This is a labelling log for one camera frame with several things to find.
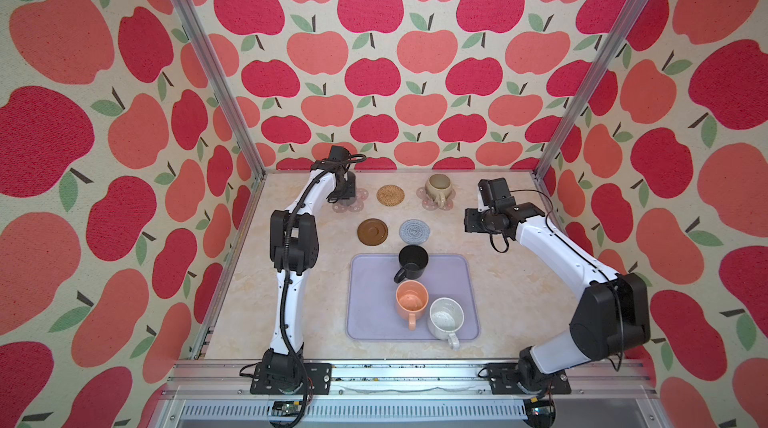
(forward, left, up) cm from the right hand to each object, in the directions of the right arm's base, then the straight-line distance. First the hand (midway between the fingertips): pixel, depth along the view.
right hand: (480, 219), depth 88 cm
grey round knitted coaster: (+4, +19, -15) cm, 25 cm away
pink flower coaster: (+13, +41, -14) cm, 45 cm away
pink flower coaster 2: (+16, +14, -14) cm, 25 cm away
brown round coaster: (+1, +34, -13) cm, 36 cm away
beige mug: (+17, +12, -7) cm, 22 cm away
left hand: (+12, +42, -7) cm, 44 cm away
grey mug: (+7, +41, +1) cm, 42 cm away
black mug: (-10, +19, -10) cm, 24 cm away
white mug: (-25, +9, -14) cm, 30 cm away
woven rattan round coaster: (+20, +29, -15) cm, 38 cm away
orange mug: (-22, +19, -13) cm, 32 cm away
